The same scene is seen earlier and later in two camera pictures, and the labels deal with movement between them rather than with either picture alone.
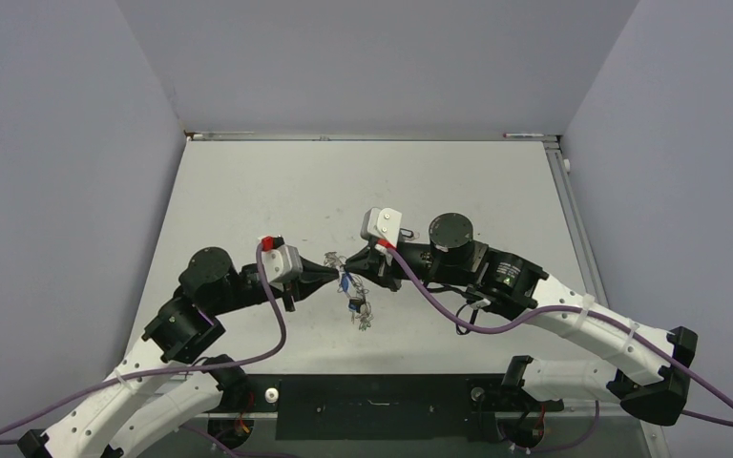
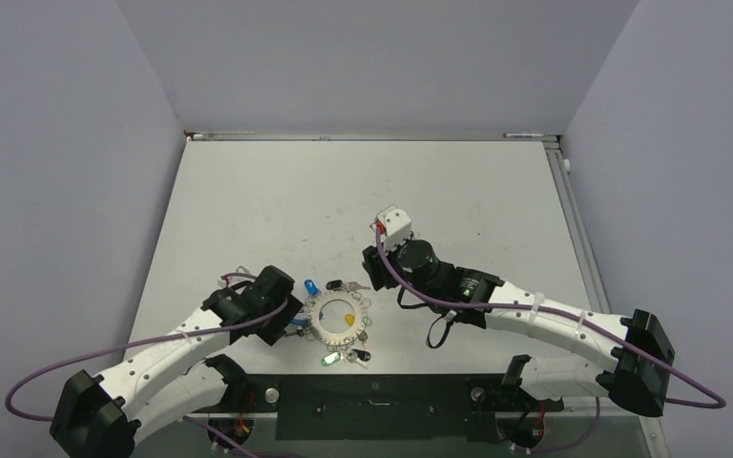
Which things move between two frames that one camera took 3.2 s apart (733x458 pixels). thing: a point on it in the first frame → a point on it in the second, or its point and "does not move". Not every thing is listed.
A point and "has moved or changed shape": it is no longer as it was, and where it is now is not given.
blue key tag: (345, 282) has moved or changed shape
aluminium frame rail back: (364, 135) does not move
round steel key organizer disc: (352, 288) → (326, 337)
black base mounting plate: (388, 406) does not move
